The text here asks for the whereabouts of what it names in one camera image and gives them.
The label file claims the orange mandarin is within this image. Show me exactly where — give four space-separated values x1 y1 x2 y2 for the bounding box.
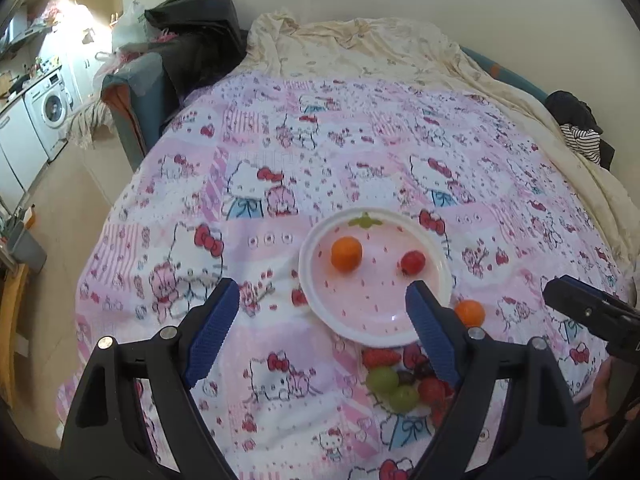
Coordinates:
454 299 486 328
330 236 363 273

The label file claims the green grape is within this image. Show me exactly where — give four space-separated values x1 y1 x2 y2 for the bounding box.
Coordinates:
366 366 399 396
388 385 420 414

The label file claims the red strawberry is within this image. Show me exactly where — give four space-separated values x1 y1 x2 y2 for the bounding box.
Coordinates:
361 348 401 370

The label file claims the red cherry tomato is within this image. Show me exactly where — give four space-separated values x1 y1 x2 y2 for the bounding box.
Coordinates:
431 403 449 429
418 376 446 405
399 250 426 276

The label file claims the person's right hand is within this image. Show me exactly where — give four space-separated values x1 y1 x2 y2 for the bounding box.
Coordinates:
580 356 638 458

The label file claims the dark purple grape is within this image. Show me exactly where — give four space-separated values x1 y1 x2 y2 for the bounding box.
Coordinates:
397 370 416 386
414 361 435 380

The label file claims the black striped clothes pile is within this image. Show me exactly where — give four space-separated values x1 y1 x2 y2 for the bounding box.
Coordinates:
544 90 615 170

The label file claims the white pink strawberry plate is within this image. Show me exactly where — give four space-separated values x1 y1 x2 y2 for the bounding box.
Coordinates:
298 207 454 348

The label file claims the pink Hello Kitty bedsheet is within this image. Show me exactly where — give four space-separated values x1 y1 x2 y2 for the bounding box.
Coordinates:
76 72 628 479

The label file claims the white kitchen cabinet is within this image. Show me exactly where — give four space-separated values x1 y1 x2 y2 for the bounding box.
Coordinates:
0 99 48 212

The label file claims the white washing machine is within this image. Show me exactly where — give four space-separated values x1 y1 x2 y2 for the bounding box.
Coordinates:
23 67 75 162

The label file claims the teal orange cushion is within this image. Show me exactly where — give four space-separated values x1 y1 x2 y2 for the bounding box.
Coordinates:
101 53 179 170

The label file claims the white plastic bag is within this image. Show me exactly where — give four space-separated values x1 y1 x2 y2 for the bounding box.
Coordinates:
112 0 149 52

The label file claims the black bag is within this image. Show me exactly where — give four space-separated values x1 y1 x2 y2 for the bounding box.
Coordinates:
144 0 247 101

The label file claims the black cable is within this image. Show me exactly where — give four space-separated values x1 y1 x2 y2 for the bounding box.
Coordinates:
579 398 640 434

